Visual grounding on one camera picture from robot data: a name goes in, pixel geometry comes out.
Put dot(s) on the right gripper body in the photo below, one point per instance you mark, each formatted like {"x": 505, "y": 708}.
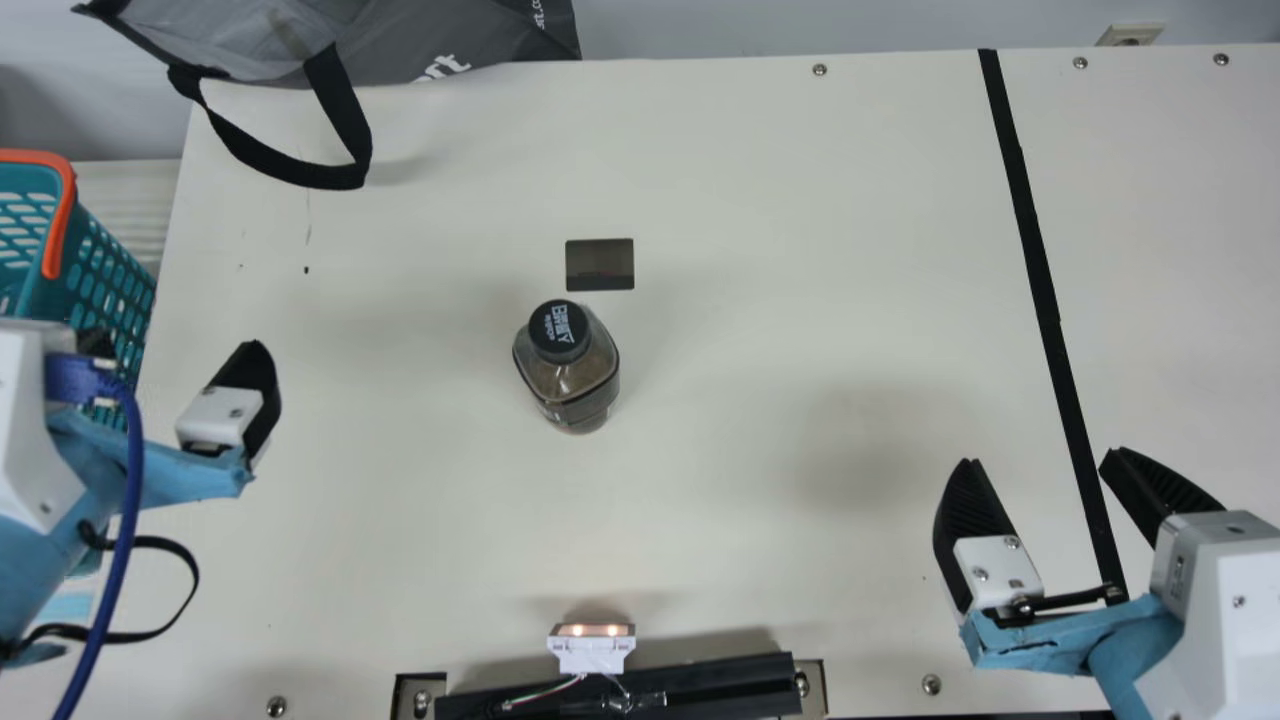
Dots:
{"x": 1080, "y": 635}

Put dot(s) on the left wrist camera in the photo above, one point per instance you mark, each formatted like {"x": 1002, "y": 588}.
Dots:
{"x": 25, "y": 430}

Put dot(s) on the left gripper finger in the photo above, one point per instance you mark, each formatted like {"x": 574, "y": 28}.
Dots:
{"x": 245, "y": 395}

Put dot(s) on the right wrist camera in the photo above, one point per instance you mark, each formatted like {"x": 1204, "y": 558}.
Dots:
{"x": 1220, "y": 600}

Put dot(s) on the wall socket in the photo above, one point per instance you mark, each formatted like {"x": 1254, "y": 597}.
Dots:
{"x": 1130, "y": 35}

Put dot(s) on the dark coffee bottle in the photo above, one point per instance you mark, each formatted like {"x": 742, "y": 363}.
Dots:
{"x": 567, "y": 375}

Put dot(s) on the small white lit device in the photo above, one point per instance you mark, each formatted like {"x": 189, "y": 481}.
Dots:
{"x": 590, "y": 648}

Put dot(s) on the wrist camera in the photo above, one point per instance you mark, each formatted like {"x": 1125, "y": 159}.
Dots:
{"x": 25, "y": 430}
{"x": 1220, "y": 600}

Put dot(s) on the teal shopping basket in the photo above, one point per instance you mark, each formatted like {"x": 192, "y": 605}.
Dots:
{"x": 100, "y": 290}

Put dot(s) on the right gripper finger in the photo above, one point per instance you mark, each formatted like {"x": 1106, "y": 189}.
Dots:
{"x": 1160, "y": 490}
{"x": 975, "y": 530}

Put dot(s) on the black strip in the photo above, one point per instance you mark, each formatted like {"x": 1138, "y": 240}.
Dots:
{"x": 1040, "y": 290}

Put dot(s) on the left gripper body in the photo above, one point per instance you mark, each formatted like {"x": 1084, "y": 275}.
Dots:
{"x": 170, "y": 475}

